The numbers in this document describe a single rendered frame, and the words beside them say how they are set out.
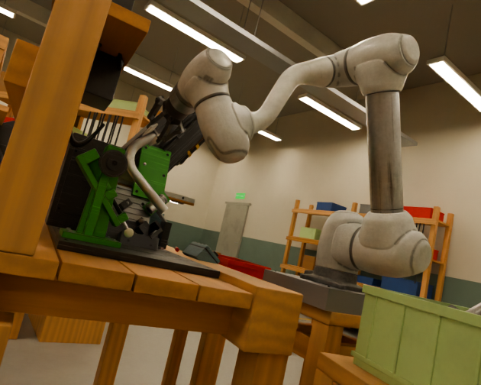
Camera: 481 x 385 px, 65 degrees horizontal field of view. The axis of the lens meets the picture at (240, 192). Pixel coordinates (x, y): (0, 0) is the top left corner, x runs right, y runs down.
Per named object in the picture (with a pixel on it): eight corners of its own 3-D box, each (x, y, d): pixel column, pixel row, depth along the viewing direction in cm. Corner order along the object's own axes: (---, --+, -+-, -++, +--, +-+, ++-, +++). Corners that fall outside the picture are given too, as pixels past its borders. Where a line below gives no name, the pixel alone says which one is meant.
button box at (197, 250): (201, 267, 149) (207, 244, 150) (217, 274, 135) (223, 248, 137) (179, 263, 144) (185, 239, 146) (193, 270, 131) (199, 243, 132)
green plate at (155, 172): (155, 207, 146) (164, 158, 153) (162, 202, 139) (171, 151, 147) (125, 200, 141) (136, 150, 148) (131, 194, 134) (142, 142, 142)
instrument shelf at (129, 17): (101, 104, 185) (103, 96, 186) (147, 33, 106) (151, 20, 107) (46, 84, 174) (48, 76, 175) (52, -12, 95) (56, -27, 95)
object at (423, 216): (412, 360, 518) (437, 205, 549) (271, 303, 764) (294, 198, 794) (432, 360, 549) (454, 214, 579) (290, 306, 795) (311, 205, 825)
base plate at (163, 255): (131, 240, 201) (133, 236, 201) (218, 278, 104) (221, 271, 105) (46, 222, 182) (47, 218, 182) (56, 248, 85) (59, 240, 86)
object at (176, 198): (181, 205, 174) (182, 198, 174) (193, 205, 160) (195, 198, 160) (94, 182, 156) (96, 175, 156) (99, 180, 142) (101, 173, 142)
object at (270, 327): (141, 263, 223) (148, 238, 225) (292, 356, 91) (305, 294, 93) (117, 259, 217) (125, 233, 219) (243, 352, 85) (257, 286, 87)
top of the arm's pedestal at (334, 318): (325, 308, 157) (327, 299, 158) (392, 332, 130) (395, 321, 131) (266, 299, 141) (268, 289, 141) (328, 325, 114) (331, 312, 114)
